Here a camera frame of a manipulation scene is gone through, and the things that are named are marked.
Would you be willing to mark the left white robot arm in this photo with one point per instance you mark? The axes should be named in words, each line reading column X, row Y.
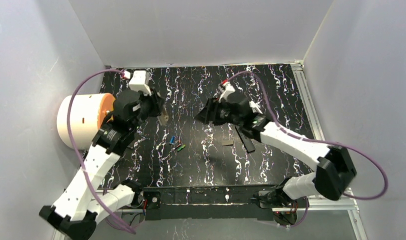
column 78, row 211

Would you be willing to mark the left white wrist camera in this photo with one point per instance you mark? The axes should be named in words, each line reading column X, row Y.
column 139, row 82

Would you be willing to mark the white orange cylinder container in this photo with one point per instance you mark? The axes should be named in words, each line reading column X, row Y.
column 87, row 114

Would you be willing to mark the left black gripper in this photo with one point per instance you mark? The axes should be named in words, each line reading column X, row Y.
column 153, row 105

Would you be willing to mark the front aluminium frame rail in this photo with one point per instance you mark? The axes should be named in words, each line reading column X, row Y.
column 118, row 198

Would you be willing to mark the aluminium frame rail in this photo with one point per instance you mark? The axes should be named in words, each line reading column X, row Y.
column 118, row 198
column 309, row 99

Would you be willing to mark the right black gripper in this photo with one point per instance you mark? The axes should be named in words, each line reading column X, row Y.
column 215, row 112

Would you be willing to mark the green battery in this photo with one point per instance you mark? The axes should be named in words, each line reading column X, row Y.
column 180, row 147

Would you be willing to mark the grey battery cover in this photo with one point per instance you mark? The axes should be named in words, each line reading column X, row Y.
column 227, row 143

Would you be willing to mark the white remote control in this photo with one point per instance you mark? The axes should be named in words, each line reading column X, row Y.
column 163, row 118

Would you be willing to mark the right aluminium frame rail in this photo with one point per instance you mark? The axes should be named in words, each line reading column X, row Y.
column 309, row 99

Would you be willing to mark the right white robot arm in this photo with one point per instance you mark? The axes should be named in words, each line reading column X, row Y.
column 332, row 166

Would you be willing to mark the black remote control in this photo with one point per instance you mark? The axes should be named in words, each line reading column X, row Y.
column 247, row 143

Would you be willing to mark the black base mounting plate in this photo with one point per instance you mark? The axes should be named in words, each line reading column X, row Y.
column 216, row 202

